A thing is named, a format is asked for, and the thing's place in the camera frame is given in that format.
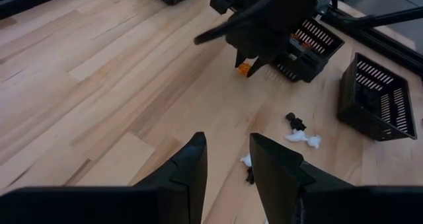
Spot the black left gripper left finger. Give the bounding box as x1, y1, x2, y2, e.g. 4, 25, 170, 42
0, 131, 208, 224

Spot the black metal table frame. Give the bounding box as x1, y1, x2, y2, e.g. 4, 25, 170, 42
0, 0, 423, 77

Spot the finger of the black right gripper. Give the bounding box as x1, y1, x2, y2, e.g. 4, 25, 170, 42
235, 50, 248, 69
247, 56, 267, 79

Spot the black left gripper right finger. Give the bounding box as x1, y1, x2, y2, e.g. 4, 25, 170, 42
249, 132, 423, 224

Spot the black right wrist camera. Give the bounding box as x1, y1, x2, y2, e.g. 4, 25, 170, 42
210, 0, 247, 15

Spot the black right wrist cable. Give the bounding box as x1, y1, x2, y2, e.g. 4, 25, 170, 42
193, 0, 282, 47

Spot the white plastic ghost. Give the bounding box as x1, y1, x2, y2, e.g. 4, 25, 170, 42
284, 128, 310, 143
239, 153, 253, 168
306, 134, 323, 150

